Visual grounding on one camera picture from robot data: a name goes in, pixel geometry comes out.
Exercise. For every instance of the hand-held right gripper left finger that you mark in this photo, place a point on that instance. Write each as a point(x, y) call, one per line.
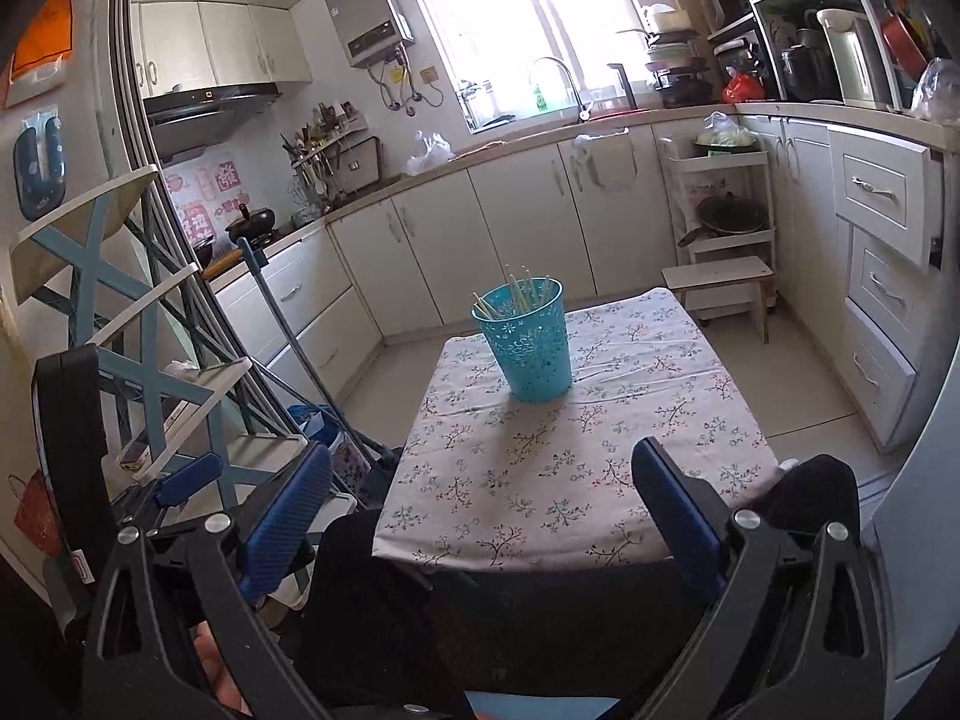
point(289, 517)

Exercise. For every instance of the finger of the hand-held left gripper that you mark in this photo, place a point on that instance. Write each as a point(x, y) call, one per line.
point(187, 478)

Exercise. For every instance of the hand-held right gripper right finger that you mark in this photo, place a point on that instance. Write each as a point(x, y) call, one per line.
point(675, 510)

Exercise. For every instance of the turquoise perforated plastic basket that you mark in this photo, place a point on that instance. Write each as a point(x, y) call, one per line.
point(532, 367)

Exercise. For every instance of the bundle of wooden chopsticks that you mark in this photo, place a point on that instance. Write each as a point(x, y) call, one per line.
point(517, 292)

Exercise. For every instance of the person's left hand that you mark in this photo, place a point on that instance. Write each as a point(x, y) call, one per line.
point(217, 675)

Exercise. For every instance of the white smartphone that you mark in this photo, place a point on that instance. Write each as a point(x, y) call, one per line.
point(139, 459)

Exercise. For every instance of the floral printed box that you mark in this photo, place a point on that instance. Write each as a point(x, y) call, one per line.
point(352, 469)

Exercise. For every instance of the blue plastic basin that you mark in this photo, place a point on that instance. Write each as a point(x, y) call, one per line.
point(311, 421)

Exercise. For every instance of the floral printed tablecloth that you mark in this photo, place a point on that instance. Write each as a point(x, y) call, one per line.
point(562, 465)

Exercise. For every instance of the blue flat mop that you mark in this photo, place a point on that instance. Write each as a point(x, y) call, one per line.
point(292, 337)

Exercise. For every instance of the blue and cream shelf rack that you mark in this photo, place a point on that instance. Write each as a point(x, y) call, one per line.
point(82, 262)

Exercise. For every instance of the person's black trousers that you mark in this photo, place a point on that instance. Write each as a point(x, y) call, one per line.
point(450, 615)

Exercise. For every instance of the small white step stool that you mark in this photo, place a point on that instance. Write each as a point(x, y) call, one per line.
point(720, 271)

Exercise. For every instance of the black wok with lid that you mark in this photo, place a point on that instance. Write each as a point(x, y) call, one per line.
point(251, 226)

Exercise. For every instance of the dark wok in trolley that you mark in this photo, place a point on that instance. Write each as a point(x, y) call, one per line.
point(731, 217)

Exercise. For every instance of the white slim storage trolley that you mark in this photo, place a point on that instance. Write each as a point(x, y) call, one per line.
point(765, 195)

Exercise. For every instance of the white hanging bag holder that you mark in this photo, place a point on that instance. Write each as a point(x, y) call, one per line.
point(607, 161)

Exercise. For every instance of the black range hood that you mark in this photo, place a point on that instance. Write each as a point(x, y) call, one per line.
point(210, 109)

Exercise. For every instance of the bag of green vegetables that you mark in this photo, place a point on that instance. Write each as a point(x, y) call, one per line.
point(724, 136)

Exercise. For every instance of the white plastic bag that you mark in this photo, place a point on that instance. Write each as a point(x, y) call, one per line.
point(429, 156)

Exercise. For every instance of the red plastic bag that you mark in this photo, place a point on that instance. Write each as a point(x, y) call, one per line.
point(744, 86)

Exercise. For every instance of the green dish soap bottle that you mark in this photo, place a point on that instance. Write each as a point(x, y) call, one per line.
point(539, 97)

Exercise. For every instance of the chrome kitchen faucet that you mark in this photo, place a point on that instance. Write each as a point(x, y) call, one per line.
point(574, 86)

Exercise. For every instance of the dish rack with pans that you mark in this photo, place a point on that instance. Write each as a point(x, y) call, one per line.
point(679, 67)

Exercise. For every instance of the black microwave oven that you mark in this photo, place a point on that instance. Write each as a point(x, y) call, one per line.
point(739, 64)

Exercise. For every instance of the black countertop appliance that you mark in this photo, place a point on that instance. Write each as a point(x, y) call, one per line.
point(802, 75)

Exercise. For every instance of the white electric kettle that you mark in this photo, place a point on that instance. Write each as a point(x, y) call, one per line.
point(855, 60)

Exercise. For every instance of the clear plastic bag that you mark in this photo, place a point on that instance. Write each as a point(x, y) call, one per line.
point(937, 90)

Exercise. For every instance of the bright kitchen window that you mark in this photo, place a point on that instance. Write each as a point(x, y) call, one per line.
point(525, 15)

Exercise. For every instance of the red pan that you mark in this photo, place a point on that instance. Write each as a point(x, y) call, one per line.
point(904, 45)

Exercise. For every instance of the red bag wall sticker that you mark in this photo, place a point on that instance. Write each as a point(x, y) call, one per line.
point(37, 514)

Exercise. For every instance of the pink wall stickers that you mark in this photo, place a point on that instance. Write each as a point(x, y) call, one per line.
point(206, 195)

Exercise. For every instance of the blue u-shaped wall hanger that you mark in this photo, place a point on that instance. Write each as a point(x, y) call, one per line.
point(26, 165)

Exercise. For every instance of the wall-mounted utensil rack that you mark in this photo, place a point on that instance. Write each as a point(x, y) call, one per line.
point(352, 157)

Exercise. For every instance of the orange wall pouch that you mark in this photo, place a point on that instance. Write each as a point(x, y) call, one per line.
point(41, 37)

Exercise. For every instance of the white upper wall cabinets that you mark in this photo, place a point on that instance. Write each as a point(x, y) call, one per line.
point(225, 45)

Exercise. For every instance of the white wall water heater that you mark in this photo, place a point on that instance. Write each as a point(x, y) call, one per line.
point(367, 19)

